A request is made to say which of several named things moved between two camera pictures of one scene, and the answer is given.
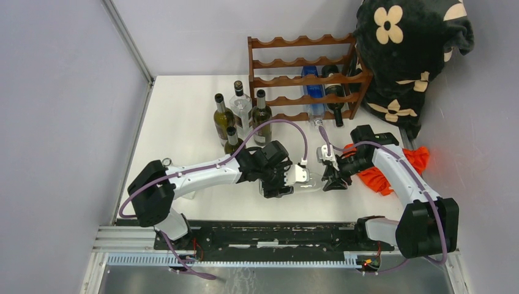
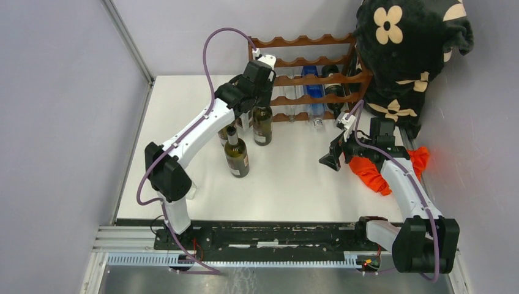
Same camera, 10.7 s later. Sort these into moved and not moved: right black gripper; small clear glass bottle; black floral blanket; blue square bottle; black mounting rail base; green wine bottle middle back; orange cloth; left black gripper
Moved: right black gripper; small clear glass bottle; left black gripper
Not moved: black mounting rail base; green wine bottle middle back; orange cloth; blue square bottle; black floral blanket
